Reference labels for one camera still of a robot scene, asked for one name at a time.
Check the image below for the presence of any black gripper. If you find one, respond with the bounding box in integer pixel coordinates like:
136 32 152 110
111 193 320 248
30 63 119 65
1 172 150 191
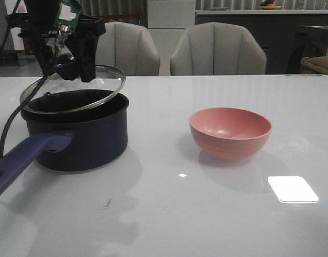
6 1 106 82

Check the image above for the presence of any glass lid blue knob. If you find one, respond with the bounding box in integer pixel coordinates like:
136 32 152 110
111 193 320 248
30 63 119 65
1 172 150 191
24 65 126 115

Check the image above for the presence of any dark blue saucepan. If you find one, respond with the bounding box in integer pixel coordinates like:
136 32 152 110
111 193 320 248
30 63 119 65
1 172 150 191
0 89 129 195

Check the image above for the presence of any pink bowl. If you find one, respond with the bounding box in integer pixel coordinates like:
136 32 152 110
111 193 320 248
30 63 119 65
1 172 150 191
189 107 272 160

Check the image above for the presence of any green circuit board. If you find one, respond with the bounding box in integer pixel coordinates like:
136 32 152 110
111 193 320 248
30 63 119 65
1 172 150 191
54 0 83 33

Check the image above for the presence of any left grey upholstered chair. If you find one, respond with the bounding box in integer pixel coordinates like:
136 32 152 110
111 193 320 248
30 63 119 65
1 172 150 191
96 21 161 76

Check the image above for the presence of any grey upholstered chair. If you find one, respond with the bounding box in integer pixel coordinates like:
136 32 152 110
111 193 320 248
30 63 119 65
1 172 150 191
170 22 267 75
96 21 161 76

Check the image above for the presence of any white cabinet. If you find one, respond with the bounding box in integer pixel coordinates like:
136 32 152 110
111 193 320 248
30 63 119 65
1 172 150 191
147 1 195 76

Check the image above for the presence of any right grey upholstered chair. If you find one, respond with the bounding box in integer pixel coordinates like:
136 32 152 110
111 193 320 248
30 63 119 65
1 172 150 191
170 22 267 75

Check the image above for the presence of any fruit plate on counter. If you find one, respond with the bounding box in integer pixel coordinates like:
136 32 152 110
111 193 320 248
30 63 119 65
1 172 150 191
258 0 281 10

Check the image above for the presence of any grey counter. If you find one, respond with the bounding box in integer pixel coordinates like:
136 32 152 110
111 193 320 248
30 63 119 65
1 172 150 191
195 10 328 74

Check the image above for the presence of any beige cushion basket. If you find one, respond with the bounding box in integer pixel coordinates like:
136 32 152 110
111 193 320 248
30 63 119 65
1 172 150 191
300 56 328 75

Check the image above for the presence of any black cable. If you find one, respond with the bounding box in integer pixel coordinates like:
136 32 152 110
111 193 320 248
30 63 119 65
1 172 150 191
0 24 71 161

